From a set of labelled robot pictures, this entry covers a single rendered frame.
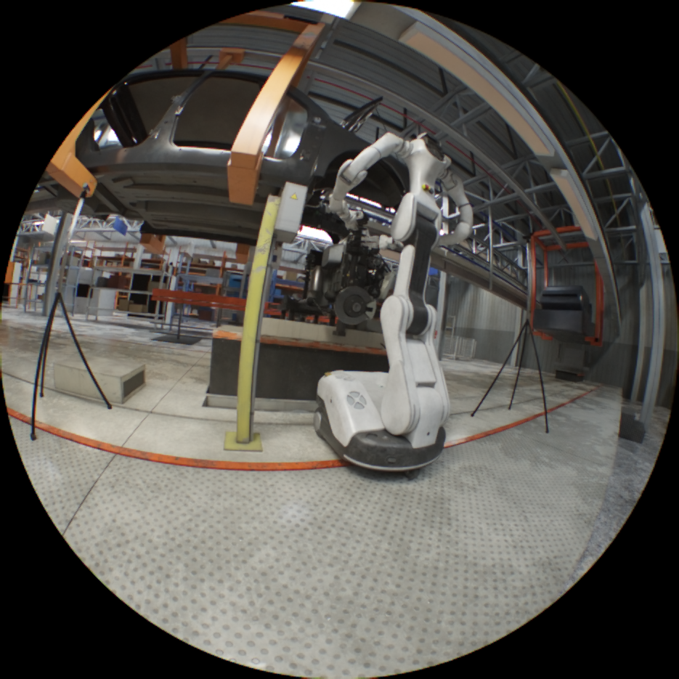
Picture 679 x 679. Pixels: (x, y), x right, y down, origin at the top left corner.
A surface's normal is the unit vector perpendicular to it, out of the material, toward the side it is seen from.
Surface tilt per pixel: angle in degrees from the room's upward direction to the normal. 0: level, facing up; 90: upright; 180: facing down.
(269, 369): 90
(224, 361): 90
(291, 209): 90
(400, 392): 89
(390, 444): 39
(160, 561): 0
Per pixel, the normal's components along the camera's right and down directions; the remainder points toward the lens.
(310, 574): 0.14, -0.99
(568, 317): -0.92, -0.11
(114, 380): 0.37, 0.10
